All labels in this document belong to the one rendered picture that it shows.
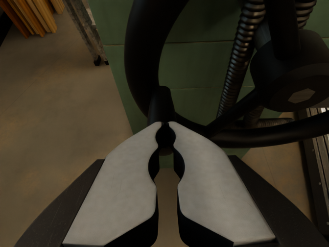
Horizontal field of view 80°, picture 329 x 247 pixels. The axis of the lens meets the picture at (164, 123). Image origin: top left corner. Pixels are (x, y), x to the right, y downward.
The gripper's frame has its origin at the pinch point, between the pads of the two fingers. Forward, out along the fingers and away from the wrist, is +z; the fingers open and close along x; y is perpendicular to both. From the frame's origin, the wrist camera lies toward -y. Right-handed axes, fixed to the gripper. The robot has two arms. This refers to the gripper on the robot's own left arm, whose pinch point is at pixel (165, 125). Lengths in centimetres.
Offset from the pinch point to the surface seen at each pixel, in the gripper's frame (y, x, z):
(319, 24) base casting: -3.6, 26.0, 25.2
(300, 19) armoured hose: -5.2, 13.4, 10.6
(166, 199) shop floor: 67, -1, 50
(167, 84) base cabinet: 7.8, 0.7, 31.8
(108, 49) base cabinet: -0.6, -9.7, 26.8
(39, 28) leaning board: 2, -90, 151
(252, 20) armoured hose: -5.2, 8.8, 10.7
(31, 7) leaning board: -11, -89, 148
